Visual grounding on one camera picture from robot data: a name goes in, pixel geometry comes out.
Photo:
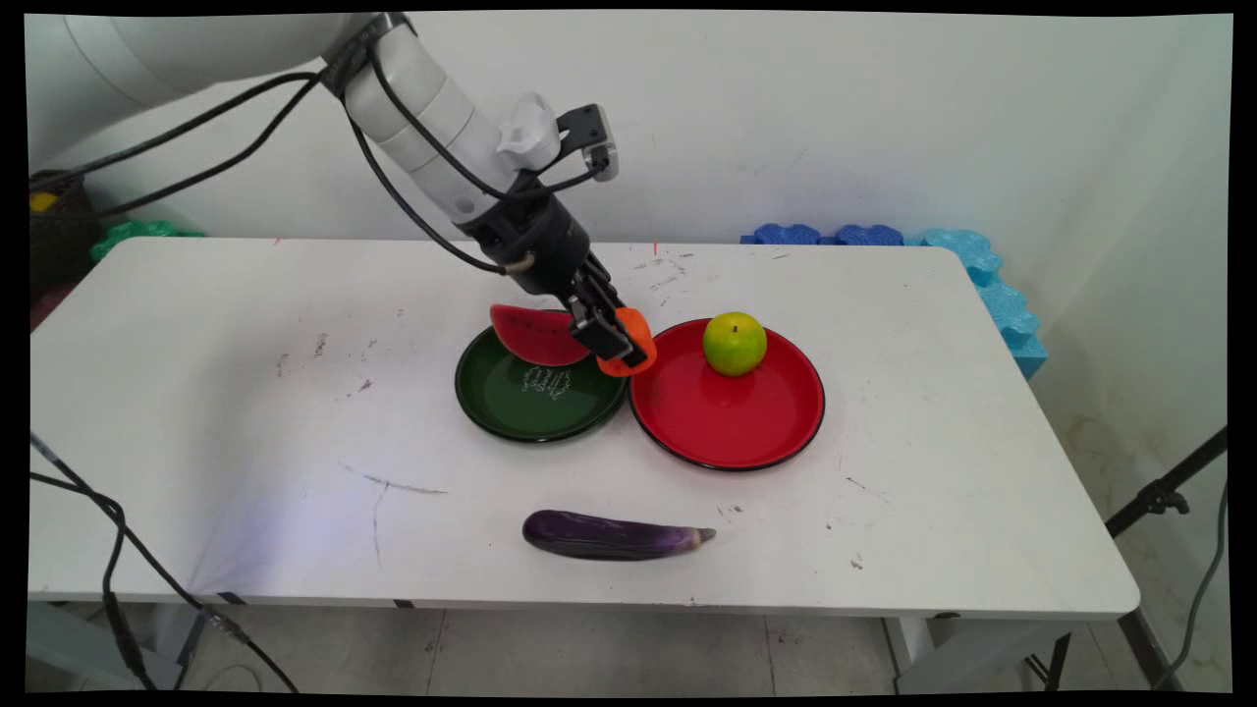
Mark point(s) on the dark green plate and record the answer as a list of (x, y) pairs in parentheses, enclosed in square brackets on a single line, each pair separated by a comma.
[(530, 398)]

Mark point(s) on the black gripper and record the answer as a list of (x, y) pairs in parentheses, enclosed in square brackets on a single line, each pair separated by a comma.
[(535, 241)]

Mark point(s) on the light blue foam mat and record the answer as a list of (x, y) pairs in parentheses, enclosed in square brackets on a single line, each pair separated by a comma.
[(1007, 304)]

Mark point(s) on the green foam mat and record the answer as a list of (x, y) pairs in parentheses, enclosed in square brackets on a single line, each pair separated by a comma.
[(133, 234)]

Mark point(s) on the orange toy carrot piece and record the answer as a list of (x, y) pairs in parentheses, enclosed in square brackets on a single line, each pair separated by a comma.
[(628, 365)]

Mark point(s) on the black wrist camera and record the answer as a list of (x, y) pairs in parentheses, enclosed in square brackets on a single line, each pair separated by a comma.
[(592, 137)]

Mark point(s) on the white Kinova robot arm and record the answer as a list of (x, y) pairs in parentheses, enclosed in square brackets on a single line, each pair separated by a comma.
[(412, 98)]

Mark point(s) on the white table leg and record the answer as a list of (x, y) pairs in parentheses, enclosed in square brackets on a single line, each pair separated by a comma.
[(908, 643)]

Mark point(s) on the purple toy eggplant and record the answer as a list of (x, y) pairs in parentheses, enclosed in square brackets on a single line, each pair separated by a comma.
[(609, 535)]

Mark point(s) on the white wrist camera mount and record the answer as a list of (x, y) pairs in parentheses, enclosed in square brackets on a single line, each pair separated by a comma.
[(530, 133)]

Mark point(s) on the yellow item in basket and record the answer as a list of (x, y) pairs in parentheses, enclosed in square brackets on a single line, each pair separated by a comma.
[(41, 202)]

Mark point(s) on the red plate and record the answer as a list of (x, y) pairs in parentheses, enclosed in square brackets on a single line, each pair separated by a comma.
[(722, 412)]

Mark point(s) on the dark blue foam mat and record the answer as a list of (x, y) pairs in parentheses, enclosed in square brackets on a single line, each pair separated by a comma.
[(869, 236), (786, 235)]

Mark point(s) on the black tripod stand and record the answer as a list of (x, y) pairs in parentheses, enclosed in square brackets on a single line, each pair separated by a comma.
[(1159, 496)]

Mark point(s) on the green toy apple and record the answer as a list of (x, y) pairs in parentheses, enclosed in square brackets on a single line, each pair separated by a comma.
[(735, 344)]

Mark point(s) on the red toy watermelon slice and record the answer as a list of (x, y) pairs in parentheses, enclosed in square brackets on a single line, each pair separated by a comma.
[(535, 339)]

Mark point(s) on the dark woven basket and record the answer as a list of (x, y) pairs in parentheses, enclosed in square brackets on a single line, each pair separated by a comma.
[(59, 241)]

